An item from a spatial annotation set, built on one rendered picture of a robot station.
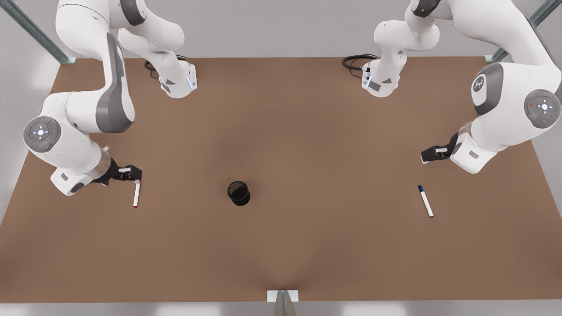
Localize white marker with blue cap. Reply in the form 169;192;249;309
418;185;434;218

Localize black mesh pen cup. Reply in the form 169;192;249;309
227;180;251;207

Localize black cable loop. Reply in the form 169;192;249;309
342;54;380;79
144;54;188;80

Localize silver frame post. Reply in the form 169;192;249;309
485;0;562;63
267;290;299;316
0;0;76;65

